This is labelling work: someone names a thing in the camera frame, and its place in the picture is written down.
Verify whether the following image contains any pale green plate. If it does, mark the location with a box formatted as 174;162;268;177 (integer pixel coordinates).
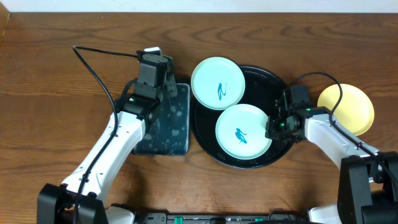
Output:
191;57;246;110
215;104;272;160

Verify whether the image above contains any round black tray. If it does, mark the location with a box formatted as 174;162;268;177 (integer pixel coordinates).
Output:
190;65;294;169

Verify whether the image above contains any yellow plate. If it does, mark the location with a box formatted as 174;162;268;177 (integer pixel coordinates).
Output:
317;84;374;136

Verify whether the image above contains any green yellow sponge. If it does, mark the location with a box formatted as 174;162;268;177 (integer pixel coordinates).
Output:
164;55;174;74

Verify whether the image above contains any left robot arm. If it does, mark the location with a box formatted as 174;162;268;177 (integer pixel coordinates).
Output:
37;50;177;223

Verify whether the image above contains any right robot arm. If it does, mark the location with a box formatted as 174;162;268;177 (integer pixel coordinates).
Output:
265;107;397;223

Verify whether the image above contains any black rectangular water tray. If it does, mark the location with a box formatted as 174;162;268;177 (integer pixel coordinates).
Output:
132;83;191;156

